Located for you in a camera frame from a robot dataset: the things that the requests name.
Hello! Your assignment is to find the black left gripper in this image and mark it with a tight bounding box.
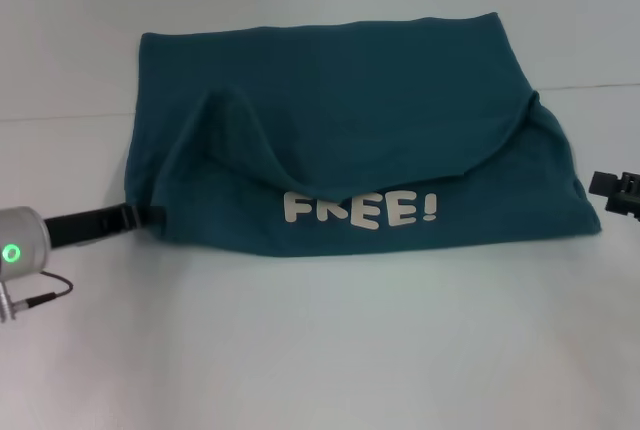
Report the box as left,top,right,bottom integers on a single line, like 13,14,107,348
43,203,167,251

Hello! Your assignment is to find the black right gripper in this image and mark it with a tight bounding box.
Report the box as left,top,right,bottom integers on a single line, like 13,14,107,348
588,171,640,224

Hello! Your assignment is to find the teal blue t-shirt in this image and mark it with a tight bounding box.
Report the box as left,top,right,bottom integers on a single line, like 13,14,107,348
122,10,603,260

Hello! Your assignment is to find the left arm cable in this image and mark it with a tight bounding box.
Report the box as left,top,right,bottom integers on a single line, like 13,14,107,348
19,272,75,309

